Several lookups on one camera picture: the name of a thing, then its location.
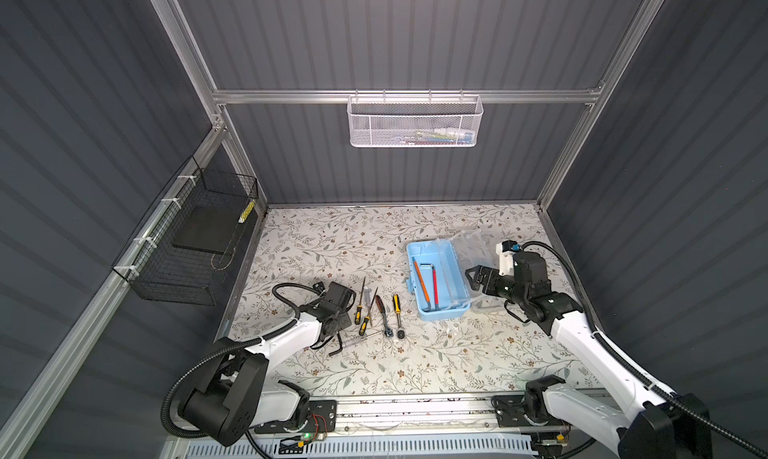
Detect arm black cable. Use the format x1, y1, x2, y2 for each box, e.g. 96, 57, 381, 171
160, 282, 322, 439
518, 239, 768, 459

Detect white perforated front panel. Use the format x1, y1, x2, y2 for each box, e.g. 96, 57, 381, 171
182, 434, 538, 459

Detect black pad in basket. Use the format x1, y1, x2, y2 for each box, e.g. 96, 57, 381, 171
171, 206, 245, 255

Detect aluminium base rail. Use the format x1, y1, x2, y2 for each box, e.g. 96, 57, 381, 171
170, 392, 655, 439

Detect items in white basket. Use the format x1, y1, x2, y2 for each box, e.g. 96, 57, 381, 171
397, 128, 476, 146

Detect white wire mesh basket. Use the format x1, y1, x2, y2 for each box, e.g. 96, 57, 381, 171
346, 94, 484, 148

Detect orange handled hex key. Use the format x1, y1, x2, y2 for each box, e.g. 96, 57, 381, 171
413, 259, 431, 312

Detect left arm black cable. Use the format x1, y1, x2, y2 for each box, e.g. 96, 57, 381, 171
160, 282, 322, 439

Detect yellow black small screwdriver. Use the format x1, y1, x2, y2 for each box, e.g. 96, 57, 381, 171
354, 279, 370, 336

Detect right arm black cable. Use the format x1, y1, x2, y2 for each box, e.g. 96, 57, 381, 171
518, 239, 768, 459

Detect yellow green marker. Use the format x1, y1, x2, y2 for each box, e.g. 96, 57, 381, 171
238, 200, 256, 224

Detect light blue plastic toolbox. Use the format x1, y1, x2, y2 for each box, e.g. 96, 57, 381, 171
406, 229, 503, 322

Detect black wire basket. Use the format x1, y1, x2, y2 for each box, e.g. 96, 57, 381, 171
113, 160, 259, 306

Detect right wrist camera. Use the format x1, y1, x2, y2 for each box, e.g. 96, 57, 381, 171
495, 239, 520, 276

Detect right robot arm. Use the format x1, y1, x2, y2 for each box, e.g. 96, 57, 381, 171
465, 241, 713, 458

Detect red handled hex key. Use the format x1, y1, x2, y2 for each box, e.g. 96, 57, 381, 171
419, 263, 439, 311

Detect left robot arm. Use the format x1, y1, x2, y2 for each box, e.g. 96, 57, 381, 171
160, 282, 357, 446

